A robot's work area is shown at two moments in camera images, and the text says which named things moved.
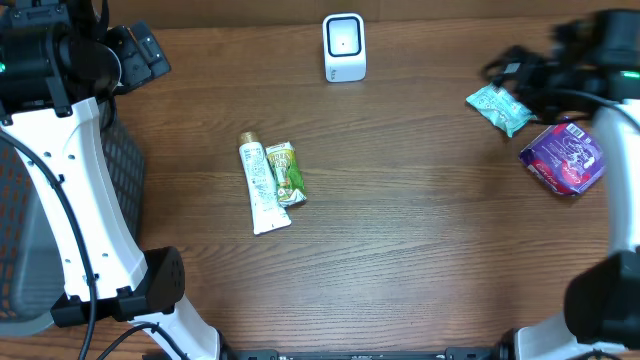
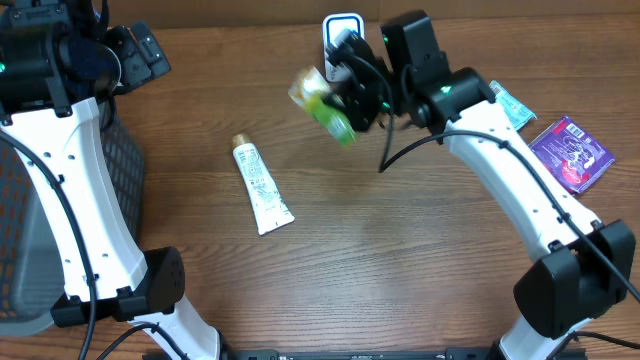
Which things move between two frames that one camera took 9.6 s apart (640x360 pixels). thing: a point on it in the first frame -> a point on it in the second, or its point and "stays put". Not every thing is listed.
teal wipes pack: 500,109 stays put
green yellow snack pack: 287,173 -> 312,92
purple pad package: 565,157 stays put
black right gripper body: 534,86 -> 378,101
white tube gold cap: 268,210 stays put
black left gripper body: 135,65 stays put
